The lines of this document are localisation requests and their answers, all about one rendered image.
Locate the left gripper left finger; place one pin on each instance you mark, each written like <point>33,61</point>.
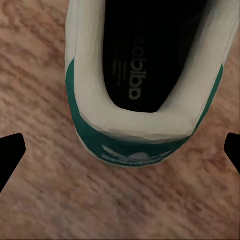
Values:
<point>12,149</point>

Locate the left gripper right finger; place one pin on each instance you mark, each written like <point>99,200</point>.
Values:
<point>232,149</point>

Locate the gym shoe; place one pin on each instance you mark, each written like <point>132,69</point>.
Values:
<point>141,75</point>

